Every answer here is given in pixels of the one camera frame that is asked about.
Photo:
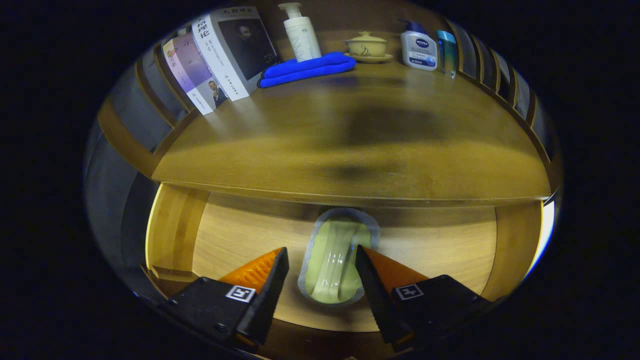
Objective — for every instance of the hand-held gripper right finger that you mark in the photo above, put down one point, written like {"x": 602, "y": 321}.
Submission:
{"x": 380, "y": 300}

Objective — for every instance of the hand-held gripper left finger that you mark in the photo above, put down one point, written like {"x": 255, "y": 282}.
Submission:
{"x": 265, "y": 300}

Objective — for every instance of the green ornament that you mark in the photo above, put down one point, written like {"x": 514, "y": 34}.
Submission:
{"x": 332, "y": 260}

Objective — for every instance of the wooden drawer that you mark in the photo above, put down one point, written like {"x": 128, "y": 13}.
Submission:
{"x": 240, "y": 240}

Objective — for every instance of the wooden countertop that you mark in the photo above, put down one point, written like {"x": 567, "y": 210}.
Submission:
{"x": 325, "y": 130}

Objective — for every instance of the wooden cabinet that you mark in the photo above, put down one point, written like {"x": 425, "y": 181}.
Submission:
{"x": 127, "y": 145}

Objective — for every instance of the black backdrop cloth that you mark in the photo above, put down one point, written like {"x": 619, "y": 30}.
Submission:
{"x": 107, "y": 200}

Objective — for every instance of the blue folded cloth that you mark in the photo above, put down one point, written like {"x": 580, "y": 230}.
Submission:
{"x": 305, "y": 70}

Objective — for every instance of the purple book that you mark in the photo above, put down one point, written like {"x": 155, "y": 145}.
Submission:
{"x": 192, "y": 65}

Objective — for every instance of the thick white book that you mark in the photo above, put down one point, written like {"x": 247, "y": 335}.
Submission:
{"x": 220, "y": 55}

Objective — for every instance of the white bottle with blue cap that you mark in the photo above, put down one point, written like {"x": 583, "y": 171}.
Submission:
{"x": 419, "y": 50}

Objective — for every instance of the yellow lidded teacup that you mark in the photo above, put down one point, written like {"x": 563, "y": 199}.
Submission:
{"x": 367, "y": 46}

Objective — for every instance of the teal bottle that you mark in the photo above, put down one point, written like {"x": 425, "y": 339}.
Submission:
{"x": 446, "y": 50}

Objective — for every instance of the white pump bottle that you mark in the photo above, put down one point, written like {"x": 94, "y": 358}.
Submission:
{"x": 302, "y": 40}

